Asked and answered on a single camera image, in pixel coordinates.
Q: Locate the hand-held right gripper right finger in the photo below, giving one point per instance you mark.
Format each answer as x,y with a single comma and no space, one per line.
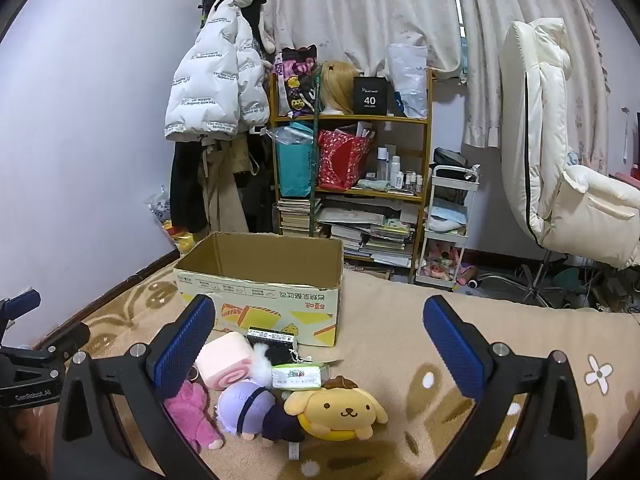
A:
452,350

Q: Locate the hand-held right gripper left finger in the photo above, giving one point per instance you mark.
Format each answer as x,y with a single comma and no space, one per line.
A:
185,345

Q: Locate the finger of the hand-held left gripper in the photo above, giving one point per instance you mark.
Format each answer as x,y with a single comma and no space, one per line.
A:
67,337
22,304

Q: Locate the pink bunny plush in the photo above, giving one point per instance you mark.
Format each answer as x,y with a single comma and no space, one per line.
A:
192,412

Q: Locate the white spiky plush toy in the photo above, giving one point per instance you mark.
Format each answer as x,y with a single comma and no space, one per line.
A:
245,402

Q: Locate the printed cardboard box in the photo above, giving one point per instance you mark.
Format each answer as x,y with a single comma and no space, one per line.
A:
260,305

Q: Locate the green tissue packet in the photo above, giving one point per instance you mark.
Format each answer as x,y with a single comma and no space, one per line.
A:
300,376

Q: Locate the yellow dog plush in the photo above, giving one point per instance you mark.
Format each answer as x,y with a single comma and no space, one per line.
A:
340,410

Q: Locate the beige printed blanket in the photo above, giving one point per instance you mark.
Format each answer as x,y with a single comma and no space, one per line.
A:
390,340

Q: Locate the black packet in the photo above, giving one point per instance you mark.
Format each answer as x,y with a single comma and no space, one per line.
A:
270,335

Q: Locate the clear bag with yellow toy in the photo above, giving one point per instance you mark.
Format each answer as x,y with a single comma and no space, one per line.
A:
167,220

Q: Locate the light blue cloth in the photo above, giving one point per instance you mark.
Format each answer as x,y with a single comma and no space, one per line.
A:
447,220

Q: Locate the messy pile of books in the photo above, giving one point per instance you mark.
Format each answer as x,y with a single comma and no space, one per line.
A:
370,232

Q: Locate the white trolley cart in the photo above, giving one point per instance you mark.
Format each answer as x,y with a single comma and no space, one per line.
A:
470,195

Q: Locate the black coat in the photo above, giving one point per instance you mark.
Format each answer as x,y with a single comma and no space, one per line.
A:
187,185

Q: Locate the beige coat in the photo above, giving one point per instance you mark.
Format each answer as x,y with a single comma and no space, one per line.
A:
225,190

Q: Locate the neat stack of books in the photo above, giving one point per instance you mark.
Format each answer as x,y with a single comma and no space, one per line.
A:
295,217

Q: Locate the group of cosmetic bottles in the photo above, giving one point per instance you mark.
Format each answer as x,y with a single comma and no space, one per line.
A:
396,170

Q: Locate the black bag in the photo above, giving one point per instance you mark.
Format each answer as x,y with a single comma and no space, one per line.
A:
450,157

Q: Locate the teal bag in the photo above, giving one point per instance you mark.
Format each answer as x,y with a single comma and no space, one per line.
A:
295,167

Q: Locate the red patterned bag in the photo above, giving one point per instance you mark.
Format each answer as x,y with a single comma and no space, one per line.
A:
342,160

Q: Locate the green pole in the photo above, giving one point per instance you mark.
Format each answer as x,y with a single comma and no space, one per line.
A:
315,160

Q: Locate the folded white mattress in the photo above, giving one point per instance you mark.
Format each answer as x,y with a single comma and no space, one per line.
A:
540,135

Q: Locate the wooden shelf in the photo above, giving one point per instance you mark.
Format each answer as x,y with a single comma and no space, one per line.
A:
345,118

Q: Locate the black box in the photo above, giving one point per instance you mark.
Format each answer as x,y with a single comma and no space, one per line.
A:
370,96

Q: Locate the white plastic bag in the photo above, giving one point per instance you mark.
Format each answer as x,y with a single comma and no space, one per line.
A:
407,80

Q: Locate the white puffer jacket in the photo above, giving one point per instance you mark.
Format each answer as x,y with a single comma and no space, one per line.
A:
210,70

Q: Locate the purple printed bag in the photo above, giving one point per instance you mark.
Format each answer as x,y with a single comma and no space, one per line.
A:
295,80

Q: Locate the blond wig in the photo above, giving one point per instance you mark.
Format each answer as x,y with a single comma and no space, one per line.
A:
337,85

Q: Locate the narrow floral curtain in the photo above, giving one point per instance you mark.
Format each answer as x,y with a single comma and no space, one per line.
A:
500,0

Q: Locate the wide floral curtain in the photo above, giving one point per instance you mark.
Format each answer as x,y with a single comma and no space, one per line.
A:
350,10

